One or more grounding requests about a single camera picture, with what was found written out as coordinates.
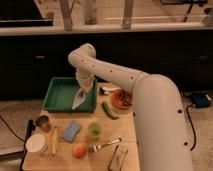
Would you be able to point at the blue folded towel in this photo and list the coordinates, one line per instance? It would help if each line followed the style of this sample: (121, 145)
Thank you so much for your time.
(71, 131)

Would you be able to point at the orange bowl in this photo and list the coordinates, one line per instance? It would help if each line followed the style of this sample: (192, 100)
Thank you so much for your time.
(121, 99)

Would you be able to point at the green plastic cup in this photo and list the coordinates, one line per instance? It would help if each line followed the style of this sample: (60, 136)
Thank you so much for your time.
(94, 131)

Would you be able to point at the green plastic tray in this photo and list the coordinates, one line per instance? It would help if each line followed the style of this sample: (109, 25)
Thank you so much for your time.
(61, 93)

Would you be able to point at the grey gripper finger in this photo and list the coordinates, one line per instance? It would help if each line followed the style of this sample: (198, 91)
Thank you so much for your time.
(77, 99)
(83, 97)

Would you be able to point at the blue floor device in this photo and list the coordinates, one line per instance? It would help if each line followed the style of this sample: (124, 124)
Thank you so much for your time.
(200, 99)

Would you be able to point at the brown rectangular block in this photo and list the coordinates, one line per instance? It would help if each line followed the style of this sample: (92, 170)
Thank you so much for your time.
(118, 158)

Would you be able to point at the white round container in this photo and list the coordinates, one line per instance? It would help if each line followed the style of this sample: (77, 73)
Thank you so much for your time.
(36, 144)

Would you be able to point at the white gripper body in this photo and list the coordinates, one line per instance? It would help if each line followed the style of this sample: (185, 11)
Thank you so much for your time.
(85, 80)

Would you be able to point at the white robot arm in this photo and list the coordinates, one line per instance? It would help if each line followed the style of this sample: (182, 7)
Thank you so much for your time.
(160, 125)

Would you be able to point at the yellow banana toy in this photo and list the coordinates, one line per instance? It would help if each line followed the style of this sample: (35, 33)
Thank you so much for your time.
(54, 141)

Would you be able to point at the orange fruit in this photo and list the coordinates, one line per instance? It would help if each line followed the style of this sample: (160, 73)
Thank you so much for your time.
(79, 151)

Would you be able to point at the green pepper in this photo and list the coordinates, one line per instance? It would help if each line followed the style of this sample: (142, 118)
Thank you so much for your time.
(107, 111)

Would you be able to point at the small metal cup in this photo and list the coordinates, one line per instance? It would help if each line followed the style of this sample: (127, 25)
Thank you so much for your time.
(43, 123)

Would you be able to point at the silver metal fork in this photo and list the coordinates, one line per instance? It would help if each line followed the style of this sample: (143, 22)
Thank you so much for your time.
(96, 148)

